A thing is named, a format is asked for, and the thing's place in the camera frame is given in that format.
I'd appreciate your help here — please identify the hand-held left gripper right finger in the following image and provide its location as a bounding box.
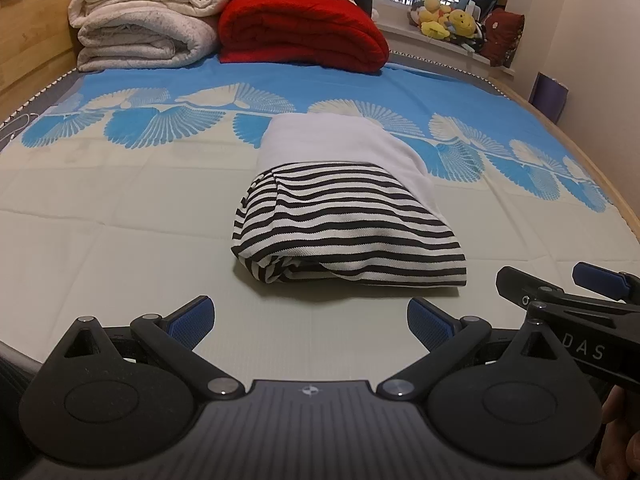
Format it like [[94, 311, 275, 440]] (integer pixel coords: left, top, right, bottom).
[[367, 297, 573, 401]]

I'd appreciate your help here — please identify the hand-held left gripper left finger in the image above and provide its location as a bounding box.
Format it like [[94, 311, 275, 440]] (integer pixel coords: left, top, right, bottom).
[[52, 295, 251, 401]]

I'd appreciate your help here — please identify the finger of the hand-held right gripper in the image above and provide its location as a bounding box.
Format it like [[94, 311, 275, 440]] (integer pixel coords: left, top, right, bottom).
[[572, 261, 640, 305], [496, 266, 640, 318]]

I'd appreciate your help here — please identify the black white striped shirt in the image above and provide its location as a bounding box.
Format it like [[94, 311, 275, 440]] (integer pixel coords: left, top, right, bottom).
[[230, 112, 468, 288]]

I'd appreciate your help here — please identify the person's right hand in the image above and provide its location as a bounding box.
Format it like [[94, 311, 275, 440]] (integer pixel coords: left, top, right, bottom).
[[597, 385, 640, 466]]

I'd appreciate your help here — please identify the blue cream printed bed sheet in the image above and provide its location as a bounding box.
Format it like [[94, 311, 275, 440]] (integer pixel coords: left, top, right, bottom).
[[0, 55, 640, 361]]

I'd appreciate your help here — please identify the purple box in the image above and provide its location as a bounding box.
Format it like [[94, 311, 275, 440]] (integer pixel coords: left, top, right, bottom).
[[530, 72, 570, 121]]

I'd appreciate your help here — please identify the maroon pillow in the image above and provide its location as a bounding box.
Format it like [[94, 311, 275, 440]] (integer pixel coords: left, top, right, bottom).
[[482, 7, 526, 68]]

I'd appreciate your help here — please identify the white window sill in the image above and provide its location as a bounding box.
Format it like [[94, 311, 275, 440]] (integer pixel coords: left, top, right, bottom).
[[372, 12, 503, 67]]

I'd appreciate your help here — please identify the cream folded fleece blanket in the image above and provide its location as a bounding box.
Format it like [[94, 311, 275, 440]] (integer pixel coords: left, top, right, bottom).
[[67, 0, 233, 73]]

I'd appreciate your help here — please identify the red folded knit blanket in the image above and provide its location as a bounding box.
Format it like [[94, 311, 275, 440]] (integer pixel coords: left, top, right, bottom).
[[217, 0, 391, 73]]

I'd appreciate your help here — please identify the wooden headboard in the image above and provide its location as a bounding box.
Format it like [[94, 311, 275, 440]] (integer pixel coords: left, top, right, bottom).
[[0, 0, 96, 121]]

